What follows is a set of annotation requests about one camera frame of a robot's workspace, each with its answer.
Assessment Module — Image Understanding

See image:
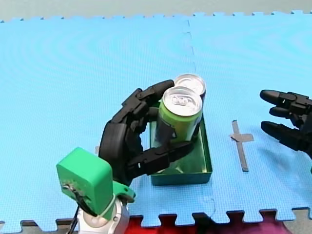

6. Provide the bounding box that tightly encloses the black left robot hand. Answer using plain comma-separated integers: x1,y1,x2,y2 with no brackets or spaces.
98,79,195,187

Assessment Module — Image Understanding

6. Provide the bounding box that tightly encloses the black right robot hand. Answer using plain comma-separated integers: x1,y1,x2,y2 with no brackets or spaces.
259,89,312,161

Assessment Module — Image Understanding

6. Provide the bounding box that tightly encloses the green drink can dark band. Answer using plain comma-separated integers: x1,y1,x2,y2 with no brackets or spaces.
156,86,204,144

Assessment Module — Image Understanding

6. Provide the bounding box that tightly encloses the dark purple drink can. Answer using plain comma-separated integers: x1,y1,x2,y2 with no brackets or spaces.
174,74,207,141

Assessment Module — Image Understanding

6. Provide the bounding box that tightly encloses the shallow green tray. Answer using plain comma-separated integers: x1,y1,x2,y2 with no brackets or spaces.
149,111,213,187

